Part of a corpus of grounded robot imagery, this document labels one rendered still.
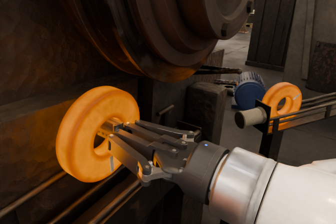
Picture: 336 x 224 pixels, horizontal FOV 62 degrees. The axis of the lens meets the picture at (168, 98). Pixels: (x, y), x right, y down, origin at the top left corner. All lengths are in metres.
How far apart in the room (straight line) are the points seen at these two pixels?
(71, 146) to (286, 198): 0.27
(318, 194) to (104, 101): 0.29
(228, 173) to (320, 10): 2.96
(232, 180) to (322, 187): 0.09
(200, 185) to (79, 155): 0.18
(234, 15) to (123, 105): 0.27
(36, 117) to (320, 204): 0.38
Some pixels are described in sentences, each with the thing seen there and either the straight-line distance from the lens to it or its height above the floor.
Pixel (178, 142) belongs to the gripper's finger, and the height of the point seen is 0.86.
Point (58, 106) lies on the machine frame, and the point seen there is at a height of 0.87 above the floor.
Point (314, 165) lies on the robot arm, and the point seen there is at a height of 0.82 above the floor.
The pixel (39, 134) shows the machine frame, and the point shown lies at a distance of 0.47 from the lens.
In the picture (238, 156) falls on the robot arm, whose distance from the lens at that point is 0.34.
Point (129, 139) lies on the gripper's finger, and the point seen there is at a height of 0.85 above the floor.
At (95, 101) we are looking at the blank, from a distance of 0.41.
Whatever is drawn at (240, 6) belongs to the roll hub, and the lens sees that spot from 0.58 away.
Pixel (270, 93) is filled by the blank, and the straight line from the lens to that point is 1.00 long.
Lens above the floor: 1.05
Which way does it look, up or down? 21 degrees down
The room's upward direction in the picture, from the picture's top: 4 degrees clockwise
